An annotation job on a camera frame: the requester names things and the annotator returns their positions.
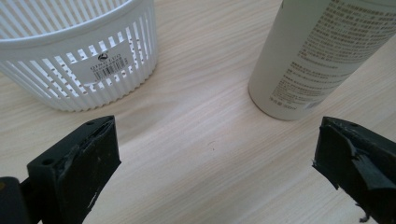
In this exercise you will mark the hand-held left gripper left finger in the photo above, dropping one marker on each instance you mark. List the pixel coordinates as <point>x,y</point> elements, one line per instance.
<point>77,168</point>

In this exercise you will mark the white slotted plastic basket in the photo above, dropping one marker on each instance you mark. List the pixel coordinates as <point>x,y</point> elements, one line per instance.
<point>62,56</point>

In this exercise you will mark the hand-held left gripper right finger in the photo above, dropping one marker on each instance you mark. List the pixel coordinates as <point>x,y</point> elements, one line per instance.
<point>358,161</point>

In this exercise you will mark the cream printed bottle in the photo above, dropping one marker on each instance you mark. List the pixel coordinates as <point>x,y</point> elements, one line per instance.
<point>314,53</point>

